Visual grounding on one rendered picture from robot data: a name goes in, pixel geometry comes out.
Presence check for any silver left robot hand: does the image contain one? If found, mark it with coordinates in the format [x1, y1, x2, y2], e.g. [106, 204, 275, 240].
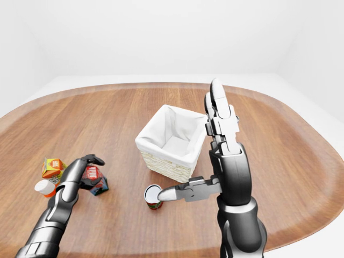
[59, 153, 106, 191]

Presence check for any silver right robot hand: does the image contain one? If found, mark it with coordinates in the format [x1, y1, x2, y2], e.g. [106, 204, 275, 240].
[156, 78, 253, 207]

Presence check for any red and blue milk carton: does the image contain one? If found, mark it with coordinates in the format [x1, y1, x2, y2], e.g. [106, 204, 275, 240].
[81, 165, 110, 196]

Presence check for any wicker basket with white liner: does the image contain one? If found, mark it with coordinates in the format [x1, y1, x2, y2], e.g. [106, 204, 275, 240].
[135, 104, 208, 184]

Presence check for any orange juice carton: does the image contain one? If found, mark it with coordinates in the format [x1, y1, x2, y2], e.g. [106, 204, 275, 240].
[41, 157, 68, 186]

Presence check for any orange bottle with white cap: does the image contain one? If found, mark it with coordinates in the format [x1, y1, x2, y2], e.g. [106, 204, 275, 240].
[34, 179, 58, 198]

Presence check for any red tin can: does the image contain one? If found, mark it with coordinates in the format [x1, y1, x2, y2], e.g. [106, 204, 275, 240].
[144, 184, 164, 211]

